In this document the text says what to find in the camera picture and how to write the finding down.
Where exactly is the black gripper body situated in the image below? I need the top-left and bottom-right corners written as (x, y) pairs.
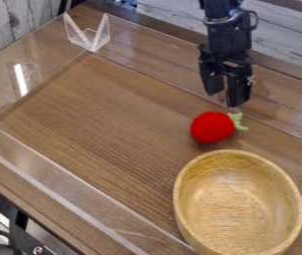
top-left (198, 8), bottom-right (258, 76)

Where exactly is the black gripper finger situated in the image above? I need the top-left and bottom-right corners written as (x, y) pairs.
top-left (198, 60), bottom-right (223, 96)
top-left (226, 65), bottom-right (254, 108)

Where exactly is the red plush strawberry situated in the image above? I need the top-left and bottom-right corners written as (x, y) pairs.
top-left (190, 112), bottom-right (249, 143)

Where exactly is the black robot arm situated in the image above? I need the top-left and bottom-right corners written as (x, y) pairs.
top-left (198, 0), bottom-right (258, 108)

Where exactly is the wooden oval bowl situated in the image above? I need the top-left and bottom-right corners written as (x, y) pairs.
top-left (172, 149), bottom-right (302, 255)

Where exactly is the clear acrylic corner bracket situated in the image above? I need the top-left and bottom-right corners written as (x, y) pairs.
top-left (63, 14), bottom-right (111, 53)

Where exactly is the clear acrylic front wall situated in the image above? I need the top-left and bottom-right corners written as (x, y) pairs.
top-left (0, 129), bottom-right (194, 255)

